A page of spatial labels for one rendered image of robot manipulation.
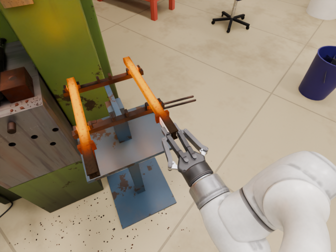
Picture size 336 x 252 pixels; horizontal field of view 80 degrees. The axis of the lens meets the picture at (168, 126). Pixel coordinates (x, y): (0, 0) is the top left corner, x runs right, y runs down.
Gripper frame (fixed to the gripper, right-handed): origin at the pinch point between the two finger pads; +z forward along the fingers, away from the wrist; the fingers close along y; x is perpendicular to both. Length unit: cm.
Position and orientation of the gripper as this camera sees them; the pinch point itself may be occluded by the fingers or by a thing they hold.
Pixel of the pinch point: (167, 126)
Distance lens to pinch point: 63.5
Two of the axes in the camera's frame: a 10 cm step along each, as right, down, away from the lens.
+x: 0.0, -6.1, -7.9
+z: -4.4, -7.1, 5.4
